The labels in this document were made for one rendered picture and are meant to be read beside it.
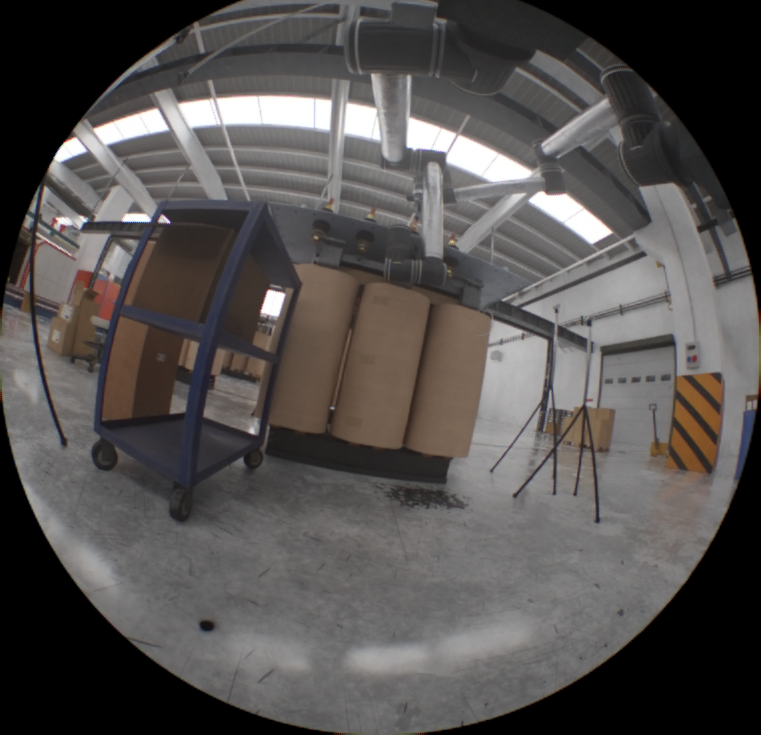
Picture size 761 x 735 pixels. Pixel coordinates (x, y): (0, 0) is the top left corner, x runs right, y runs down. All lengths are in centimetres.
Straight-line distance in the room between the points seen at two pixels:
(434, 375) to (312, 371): 66
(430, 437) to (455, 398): 26
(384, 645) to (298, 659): 16
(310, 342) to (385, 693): 134
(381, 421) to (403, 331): 49
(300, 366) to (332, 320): 29
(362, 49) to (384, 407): 146
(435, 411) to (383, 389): 32
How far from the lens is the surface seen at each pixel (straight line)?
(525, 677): 65
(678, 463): 526
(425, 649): 62
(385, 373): 137
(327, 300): 141
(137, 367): 140
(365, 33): 87
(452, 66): 87
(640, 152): 117
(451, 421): 151
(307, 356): 135
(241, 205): 82
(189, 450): 72
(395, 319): 142
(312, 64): 491
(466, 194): 185
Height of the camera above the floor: 48
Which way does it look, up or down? 8 degrees up
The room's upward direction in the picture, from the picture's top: 12 degrees clockwise
